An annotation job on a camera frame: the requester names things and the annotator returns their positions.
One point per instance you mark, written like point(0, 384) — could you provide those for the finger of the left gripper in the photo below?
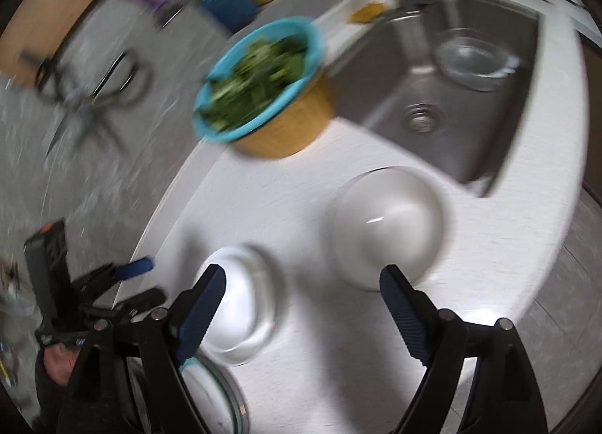
point(134, 269)
point(141, 302)

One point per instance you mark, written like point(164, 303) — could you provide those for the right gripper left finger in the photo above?
point(195, 309)

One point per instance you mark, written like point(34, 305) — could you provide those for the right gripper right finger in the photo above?
point(415, 316)

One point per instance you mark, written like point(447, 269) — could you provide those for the large teal rimmed plate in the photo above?
point(217, 396)

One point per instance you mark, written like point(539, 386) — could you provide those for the left hand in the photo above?
point(59, 363)

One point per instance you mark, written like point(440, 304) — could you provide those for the wide white teal-tinted bowl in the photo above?
point(247, 316)

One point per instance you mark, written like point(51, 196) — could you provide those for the white deep bowl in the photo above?
point(387, 216)

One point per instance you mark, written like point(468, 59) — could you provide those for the yellow basket with teal colander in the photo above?
point(297, 116)

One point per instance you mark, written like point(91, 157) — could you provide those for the leafy green vegetables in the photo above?
point(262, 74)

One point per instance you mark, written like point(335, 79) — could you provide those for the stainless steel sink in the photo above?
point(389, 83)

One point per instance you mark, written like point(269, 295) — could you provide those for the glass bowl in sink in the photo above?
point(474, 63)

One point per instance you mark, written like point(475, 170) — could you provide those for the blue container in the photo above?
point(234, 15)

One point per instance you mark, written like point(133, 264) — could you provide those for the black handled scissors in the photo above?
point(57, 84)

